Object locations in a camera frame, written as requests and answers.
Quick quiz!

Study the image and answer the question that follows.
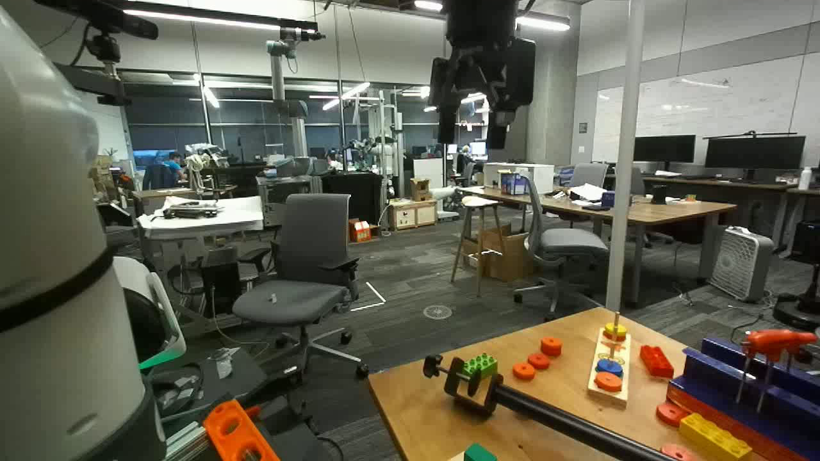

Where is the red duplo brick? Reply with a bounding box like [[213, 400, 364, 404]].
[[640, 345, 673, 380]]

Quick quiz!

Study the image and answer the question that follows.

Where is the wooden number peg board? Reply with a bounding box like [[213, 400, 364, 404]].
[[587, 331, 633, 404]]

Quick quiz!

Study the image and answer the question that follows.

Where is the white lab table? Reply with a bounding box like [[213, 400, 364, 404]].
[[139, 197, 263, 242]]

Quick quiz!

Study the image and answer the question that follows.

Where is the wooden office desk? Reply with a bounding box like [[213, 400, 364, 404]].
[[458, 188, 735, 304]]

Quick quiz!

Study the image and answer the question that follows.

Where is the orange ring on board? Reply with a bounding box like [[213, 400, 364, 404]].
[[592, 372, 624, 395]]

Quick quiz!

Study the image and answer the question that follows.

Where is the green duplo brick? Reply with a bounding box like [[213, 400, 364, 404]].
[[464, 353, 496, 380]]

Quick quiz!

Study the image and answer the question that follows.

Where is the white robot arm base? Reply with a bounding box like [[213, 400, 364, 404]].
[[0, 11, 163, 461]]

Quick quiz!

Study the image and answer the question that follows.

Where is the white metal pole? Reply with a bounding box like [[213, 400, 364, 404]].
[[605, 0, 646, 312]]

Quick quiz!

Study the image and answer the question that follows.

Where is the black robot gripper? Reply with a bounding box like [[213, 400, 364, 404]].
[[431, 0, 535, 149]]

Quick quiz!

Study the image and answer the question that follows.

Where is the grey office chair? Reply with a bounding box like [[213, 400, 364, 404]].
[[512, 176, 607, 316], [232, 192, 369, 377]]

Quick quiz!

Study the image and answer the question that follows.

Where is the white box fan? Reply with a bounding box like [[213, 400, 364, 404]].
[[709, 225, 773, 303]]

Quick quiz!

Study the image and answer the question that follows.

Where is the black computer monitor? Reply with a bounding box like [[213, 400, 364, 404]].
[[705, 135, 805, 171], [633, 135, 695, 166]]

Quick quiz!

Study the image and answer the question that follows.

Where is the orange plastic block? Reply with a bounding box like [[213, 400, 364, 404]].
[[205, 400, 280, 461]]

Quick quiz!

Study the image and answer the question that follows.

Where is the cardboard box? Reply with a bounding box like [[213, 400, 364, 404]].
[[464, 228, 532, 281]]

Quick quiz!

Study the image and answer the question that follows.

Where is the white stool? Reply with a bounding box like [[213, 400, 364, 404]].
[[450, 194, 505, 274]]

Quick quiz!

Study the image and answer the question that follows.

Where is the yellow duplo brick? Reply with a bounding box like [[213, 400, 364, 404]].
[[680, 412, 753, 461]]

